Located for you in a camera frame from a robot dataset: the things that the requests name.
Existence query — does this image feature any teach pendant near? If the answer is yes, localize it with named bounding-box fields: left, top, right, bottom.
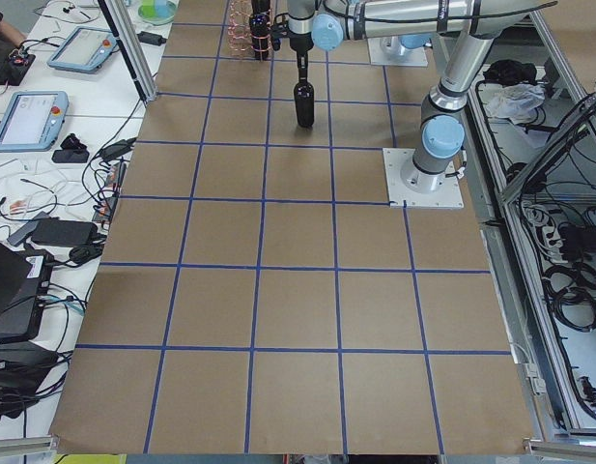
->
left=0, top=91, right=70, bottom=153

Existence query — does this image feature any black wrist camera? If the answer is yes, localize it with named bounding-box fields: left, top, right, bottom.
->
left=270, top=13, right=290, bottom=51

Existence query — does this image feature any black laptop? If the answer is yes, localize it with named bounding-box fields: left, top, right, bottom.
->
left=0, top=243, right=53, bottom=343

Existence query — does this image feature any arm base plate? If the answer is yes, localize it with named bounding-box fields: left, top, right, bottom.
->
left=368, top=35, right=430, bottom=68
left=383, top=148, right=464, bottom=210

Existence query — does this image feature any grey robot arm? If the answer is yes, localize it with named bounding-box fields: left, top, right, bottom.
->
left=270, top=0, right=550, bottom=131

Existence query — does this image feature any aluminium frame post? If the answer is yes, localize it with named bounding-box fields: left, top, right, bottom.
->
left=99, top=0, right=157, bottom=104

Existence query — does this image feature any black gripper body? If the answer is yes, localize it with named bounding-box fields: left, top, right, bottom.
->
left=289, top=32, right=314, bottom=82

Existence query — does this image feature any copper wire wine basket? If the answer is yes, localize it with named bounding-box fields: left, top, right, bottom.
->
left=227, top=0, right=252, bottom=58

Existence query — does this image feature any green bowl with blocks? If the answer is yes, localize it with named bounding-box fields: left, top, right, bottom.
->
left=137, top=0, right=177, bottom=25

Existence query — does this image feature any black power adapter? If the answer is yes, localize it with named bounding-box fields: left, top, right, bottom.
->
left=137, top=31, right=167, bottom=46

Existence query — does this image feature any teach pendant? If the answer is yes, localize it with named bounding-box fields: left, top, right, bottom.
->
left=0, top=91, right=70, bottom=153
left=47, top=26, right=117, bottom=73

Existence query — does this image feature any teach pendant far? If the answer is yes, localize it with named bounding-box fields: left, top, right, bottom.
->
left=47, top=26, right=117, bottom=73

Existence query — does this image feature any dark wine bottle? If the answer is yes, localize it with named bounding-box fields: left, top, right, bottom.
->
left=294, top=67, right=315, bottom=129
left=248, top=12, right=270, bottom=61

